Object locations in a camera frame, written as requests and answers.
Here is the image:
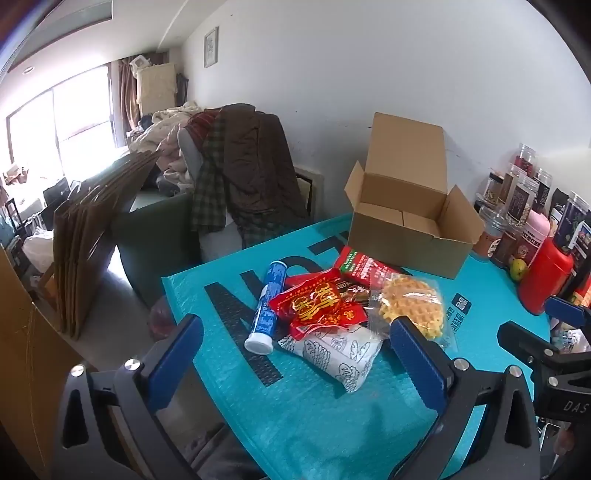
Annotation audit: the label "teal padded bag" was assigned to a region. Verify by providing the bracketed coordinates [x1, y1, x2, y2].
[161, 213, 552, 480]

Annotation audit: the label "dark brown spice jar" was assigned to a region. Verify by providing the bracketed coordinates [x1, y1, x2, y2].
[491, 224, 523, 269]

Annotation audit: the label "window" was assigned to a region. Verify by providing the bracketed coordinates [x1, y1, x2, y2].
[6, 67, 115, 185]

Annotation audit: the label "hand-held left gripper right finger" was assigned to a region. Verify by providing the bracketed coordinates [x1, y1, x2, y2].
[390, 316, 541, 480]

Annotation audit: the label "brown quilted jacket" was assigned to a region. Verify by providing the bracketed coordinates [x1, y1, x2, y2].
[216, 104, 308, 232]

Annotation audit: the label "clear jar red label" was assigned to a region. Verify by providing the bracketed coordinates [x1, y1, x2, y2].
[512, 143, 539, 180]

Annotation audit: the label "red plastic bag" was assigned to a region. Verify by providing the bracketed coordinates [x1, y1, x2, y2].
[148, 295, 175, 341]

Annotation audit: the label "clear waffle packet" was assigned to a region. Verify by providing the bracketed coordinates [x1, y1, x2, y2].
[367, 272, 455, 349]

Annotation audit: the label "pink bottle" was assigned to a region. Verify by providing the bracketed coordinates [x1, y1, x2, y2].
[516, 210, 552, 269]

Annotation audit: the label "blue white tube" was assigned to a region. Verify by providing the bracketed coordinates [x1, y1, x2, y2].
[244, 261, 289, 355]

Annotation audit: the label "red green snack packet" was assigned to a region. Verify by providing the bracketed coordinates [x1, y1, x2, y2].
[333, 246, 407, 291]

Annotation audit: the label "red gold snack packet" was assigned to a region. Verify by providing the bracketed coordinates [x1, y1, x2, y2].
[269, 269, 370, 340]

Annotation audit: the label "dark blue label jar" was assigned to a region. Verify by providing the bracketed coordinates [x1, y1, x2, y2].
[553, 191, 591, 254]

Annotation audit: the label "black lid seed jar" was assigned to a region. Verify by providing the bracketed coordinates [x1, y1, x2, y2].
[484, 173, 505, 206]

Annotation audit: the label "white plastic bag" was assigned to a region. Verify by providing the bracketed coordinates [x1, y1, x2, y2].
[22, 230, 57, 274]

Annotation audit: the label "large jar dark label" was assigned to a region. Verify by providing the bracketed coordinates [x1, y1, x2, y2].
[508, 178, 540, 228]

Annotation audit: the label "person's grey trousers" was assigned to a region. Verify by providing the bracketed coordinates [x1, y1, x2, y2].
[187, 422, 262, 480]

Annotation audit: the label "pile of beige blankets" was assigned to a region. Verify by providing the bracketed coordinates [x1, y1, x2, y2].
[127, 102, 206, 195]

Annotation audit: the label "clear jar brown powder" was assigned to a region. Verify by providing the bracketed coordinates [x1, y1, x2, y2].
[475, 205, 509, 258]

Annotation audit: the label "dark red curtain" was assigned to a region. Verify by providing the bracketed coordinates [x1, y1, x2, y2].
[110, 59, 140, 149]

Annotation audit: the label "stack of flattened cardboard boxes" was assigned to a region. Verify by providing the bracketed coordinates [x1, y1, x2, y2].
[52, 151, 163, 341]

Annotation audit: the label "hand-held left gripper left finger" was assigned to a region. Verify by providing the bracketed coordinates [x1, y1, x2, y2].
[53, 314, 204, 480]

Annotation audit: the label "white bread packet with drawings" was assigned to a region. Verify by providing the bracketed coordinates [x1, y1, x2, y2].
[277, 323, 384, 394]

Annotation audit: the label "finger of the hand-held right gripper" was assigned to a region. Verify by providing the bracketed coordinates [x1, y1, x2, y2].
[546, 295, 591, 326]
[498, 320, 557, 370]

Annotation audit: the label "brown cardboard box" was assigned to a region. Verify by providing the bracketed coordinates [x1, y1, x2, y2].
[345, 112, 485, 280]

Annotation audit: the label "grey chair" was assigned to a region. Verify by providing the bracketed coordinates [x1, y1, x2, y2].
[178, 124, 206, 197]

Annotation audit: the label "tall jar brown label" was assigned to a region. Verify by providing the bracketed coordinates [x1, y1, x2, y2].
[501, 164, 527, 206]

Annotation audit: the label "red striped cloth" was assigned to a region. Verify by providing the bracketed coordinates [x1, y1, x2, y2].
[186, 112, 219, 145]

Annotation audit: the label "framed wall picture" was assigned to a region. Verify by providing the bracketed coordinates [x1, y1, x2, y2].
[204, 26, 219, 69]

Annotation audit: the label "white frame leaning on wall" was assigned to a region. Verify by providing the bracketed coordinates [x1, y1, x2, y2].
[293, 166, 325, 219]

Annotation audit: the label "red thermos bottle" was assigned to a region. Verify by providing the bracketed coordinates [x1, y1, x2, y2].
[518, 235, 576, 316]

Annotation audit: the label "brown cardboard panel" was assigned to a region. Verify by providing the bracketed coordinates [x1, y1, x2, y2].
[0, 247, 71, 480]

